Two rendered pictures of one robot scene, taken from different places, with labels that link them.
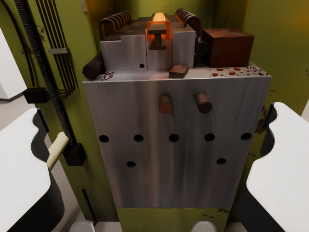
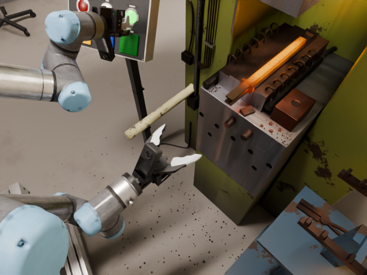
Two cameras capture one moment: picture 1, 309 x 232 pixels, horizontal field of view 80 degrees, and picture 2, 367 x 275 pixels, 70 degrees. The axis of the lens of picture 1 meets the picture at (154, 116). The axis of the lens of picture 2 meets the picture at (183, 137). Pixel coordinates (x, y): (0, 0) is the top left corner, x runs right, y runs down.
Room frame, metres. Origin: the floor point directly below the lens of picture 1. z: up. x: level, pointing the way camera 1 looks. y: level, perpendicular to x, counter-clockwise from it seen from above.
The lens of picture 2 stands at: (-0.21, -0.29, 1.64)
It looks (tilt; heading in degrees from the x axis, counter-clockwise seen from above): 56 degrees down; 42
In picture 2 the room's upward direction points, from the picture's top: straight up
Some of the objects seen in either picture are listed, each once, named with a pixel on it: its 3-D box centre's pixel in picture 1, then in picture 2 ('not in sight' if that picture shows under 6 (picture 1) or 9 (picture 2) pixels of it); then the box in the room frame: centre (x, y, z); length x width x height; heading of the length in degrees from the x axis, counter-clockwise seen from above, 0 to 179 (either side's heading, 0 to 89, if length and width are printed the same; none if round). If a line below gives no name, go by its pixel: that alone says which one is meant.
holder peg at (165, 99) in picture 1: (165, 104); (229, 122); (0.33, -0.02, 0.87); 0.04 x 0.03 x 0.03; 177
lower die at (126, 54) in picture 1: (151, 34); (274, 61); (0.62, 0.00, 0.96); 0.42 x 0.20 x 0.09; 177
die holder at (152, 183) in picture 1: (169, 106); (269, 111); (0.63, -0.06, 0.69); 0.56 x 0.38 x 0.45; 177
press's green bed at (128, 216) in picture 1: (169, 182); (248, 160); (0.63, -0.06, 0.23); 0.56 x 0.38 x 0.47; 177
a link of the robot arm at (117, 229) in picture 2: not in sight; (104, 220); (-0.20, 0.03, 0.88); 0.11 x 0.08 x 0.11; 115
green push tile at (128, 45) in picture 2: not in sight; (129, 43); (0.28, 0.43, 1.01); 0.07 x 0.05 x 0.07; 112
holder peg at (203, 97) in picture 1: (203, 103); (246, 135); (0.33, -0.10, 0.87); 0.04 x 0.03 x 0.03; 177
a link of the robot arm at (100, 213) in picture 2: not in sight; (100, 211); (-0.19, 0.02, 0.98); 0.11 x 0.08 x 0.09; 177
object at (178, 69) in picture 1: (179, 71); (247, 111); (0.38, -0.06, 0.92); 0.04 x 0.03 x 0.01; 156
